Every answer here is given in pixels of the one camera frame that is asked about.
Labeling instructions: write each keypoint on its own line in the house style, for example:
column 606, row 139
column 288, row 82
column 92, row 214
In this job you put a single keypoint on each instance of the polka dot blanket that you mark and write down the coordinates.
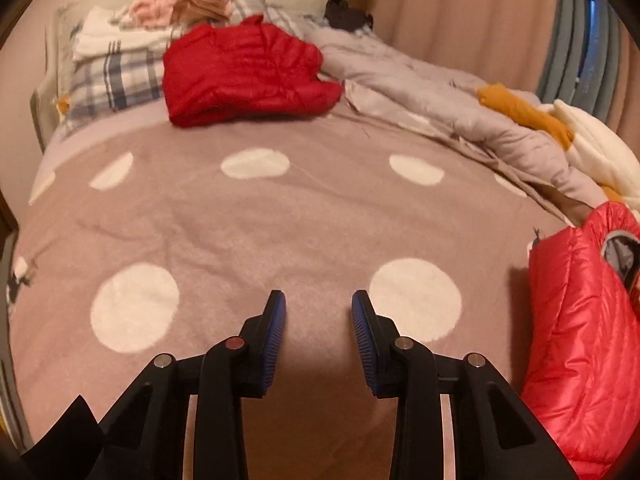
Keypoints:
column 300, row 210

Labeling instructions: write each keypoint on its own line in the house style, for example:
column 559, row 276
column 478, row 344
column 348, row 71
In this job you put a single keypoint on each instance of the mustard cloth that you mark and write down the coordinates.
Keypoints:
column 520, row 110

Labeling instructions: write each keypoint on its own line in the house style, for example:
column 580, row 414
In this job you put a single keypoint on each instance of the folded red puffer jacket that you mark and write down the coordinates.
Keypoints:
column 240, row 75

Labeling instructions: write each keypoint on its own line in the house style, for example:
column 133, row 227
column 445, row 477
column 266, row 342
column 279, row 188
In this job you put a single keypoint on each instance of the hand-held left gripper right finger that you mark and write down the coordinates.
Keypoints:
column 362, row 345

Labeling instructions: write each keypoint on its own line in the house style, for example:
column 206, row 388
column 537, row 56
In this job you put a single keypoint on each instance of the black cloth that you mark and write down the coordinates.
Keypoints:
column 345, row 12

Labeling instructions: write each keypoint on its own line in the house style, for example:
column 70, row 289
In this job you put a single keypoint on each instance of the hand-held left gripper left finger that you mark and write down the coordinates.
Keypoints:
column 274, row 340

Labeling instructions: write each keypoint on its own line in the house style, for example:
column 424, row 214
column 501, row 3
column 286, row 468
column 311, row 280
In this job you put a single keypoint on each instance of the grey curtain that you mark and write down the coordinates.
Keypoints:
column 575, row 35

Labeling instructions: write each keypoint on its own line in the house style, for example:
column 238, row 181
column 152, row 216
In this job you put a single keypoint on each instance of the white folded cloth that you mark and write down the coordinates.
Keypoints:
column 125, row 35

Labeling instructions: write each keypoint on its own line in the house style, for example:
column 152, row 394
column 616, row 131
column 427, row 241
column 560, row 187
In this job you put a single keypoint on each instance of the pink-red puffer jacket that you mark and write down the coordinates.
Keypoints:
column 575, row 335

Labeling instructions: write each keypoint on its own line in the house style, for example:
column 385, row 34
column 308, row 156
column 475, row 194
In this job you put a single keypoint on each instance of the pink clothes pile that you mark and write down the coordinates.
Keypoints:
column 175, row 5

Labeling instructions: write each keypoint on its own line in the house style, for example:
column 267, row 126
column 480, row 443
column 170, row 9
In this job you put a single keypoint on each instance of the pink curtain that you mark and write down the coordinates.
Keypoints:
column 465, row 15

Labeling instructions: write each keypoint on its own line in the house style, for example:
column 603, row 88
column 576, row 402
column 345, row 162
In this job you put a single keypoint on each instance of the white fleece blanket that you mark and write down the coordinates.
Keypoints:
column 600, row 150

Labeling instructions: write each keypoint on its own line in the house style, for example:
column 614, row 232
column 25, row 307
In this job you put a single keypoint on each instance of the grey quilt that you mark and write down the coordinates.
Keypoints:
column 400, row 80

